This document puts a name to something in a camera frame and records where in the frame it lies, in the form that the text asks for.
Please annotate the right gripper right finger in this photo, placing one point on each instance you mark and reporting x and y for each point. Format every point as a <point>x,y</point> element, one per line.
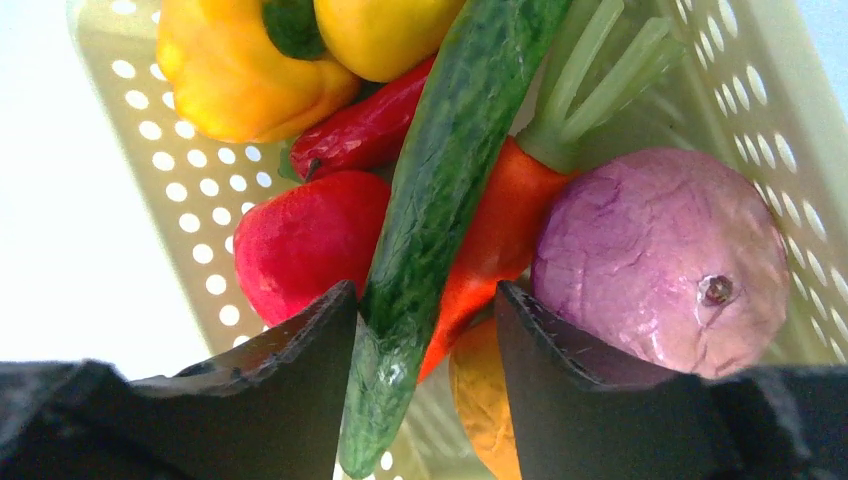
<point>582,409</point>

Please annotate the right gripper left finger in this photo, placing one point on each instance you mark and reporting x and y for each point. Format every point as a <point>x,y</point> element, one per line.
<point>269,408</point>

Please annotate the orange mango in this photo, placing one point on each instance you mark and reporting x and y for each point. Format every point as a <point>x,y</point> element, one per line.
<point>480,397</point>

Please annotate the purple onion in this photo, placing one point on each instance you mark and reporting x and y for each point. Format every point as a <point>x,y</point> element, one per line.
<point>670,256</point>

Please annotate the orange carrot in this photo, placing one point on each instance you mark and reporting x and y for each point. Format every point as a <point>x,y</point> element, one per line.
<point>597,64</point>

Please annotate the red chili pepper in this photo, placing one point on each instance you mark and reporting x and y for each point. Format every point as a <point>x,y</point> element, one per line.
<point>362,136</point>

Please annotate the yellow bell pepper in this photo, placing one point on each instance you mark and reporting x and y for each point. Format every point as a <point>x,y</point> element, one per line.
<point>264,71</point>

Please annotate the green cucumber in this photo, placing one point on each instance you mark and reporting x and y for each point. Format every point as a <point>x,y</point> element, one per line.
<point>476,85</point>

